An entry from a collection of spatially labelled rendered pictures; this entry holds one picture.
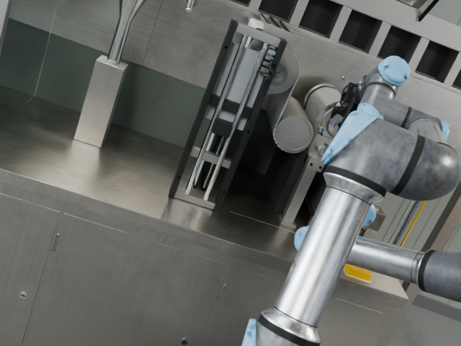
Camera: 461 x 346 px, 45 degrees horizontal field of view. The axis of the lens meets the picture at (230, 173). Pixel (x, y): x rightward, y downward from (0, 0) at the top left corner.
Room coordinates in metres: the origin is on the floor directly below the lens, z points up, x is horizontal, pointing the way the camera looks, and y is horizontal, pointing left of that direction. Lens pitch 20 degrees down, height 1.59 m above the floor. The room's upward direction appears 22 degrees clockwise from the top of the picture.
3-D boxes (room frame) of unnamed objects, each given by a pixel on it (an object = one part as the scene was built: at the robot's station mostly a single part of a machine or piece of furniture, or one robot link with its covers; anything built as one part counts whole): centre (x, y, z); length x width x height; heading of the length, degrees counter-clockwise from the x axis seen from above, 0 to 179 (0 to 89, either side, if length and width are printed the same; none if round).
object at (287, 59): (1.80, 0.01, 1.33); 0.25 x 0.14 x 0.14; 9
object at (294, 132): (1.81, -0.12, 1.17); 0.26 x 0.12 x 0.12; 9
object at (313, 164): (1.67, -0.23, 1.05); 0.06 x 0.05 x 0.31; 9
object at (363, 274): (1.51, -0.45, 0.91); 0.07 x 0.07 x 0.02; 9
